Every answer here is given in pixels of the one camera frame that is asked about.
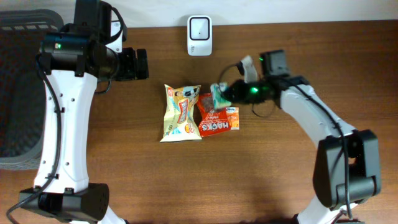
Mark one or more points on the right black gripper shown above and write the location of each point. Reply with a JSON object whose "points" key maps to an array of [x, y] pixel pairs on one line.
{"points": [[240, 88]]}

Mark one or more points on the orange tissue pack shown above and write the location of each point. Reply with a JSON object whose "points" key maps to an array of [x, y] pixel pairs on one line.
{"points": [[233, 117]]}

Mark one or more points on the green tissue pack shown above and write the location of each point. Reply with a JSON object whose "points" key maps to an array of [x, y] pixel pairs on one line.
{"points": [[218, 101]]}

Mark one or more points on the red Hacks candy bag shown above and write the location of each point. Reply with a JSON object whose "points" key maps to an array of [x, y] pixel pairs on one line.
{"points": [[212, 121]]}

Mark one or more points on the yellow chips bag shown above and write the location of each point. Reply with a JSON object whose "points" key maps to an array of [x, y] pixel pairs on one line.
{"points": [[179, 124]]}

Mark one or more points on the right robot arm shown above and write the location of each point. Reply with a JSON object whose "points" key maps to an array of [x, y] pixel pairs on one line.
{"points": [[347, 166]]}

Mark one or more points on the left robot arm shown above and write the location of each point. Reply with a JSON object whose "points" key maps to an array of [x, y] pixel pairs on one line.
{"points": [[71, 63]]}

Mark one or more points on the white barcode scanner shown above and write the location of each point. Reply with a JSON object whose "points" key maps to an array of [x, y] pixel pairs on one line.
{"points": [[199, 36]]}

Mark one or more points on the grey plastic mesh basket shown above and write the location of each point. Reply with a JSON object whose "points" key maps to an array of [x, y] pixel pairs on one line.
{"points": [[22, 91]]}

